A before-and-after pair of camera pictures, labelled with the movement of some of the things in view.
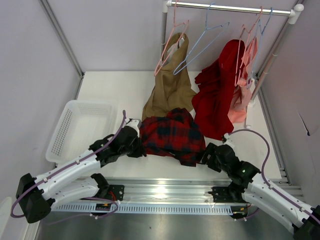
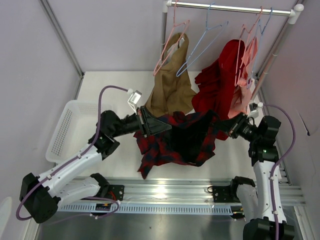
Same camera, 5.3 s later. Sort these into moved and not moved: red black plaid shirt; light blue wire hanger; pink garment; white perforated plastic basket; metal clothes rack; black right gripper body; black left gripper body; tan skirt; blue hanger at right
Moved: red black plaid shirt; black left gripper body; black right gripper body; light blue wire hanger
Not moved: white perforated plastic basket; metal clothes rack; blue hanger at right; tan skirt; pink garment
